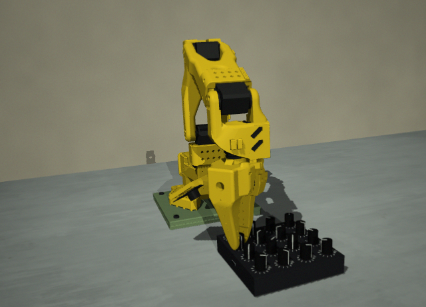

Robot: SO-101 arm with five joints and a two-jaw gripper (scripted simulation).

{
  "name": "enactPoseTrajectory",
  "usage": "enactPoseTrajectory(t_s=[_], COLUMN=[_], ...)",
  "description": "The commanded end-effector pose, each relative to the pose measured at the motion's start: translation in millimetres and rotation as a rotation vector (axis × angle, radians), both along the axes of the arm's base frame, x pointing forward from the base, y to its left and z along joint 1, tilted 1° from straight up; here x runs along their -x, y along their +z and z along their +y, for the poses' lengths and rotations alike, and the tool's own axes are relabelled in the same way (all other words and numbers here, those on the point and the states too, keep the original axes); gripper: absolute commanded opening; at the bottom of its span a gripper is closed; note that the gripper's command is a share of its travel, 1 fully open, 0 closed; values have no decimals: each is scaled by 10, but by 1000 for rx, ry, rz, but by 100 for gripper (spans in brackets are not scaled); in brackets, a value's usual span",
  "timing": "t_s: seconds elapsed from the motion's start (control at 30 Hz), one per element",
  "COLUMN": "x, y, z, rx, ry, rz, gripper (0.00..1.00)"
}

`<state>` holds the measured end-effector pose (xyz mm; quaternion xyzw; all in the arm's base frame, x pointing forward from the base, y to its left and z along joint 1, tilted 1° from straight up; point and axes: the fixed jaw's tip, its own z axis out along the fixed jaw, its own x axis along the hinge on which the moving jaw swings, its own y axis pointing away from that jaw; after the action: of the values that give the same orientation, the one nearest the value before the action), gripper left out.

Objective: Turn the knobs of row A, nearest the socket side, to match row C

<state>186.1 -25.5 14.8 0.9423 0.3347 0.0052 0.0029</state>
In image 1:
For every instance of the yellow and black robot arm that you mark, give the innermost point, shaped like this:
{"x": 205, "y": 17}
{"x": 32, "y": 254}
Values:
{"x": 225, "y": 91}

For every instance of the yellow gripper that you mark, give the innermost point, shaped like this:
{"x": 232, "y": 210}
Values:
{"x": 233, "y": 184}

